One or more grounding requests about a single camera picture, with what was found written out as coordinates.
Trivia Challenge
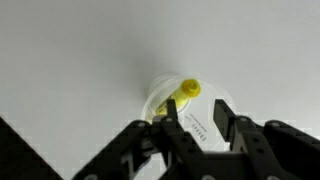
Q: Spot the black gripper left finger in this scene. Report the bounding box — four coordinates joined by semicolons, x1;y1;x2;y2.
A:
71;98;216;180

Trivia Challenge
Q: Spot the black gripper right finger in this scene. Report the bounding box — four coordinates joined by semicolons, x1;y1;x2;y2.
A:
212;98;320;180

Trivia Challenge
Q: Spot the yellow highlighter marker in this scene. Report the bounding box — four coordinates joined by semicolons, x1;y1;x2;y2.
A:
154;78;202;118

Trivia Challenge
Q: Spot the clear plastic measuring cup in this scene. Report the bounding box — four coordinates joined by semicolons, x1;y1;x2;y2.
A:
141;72;237;153

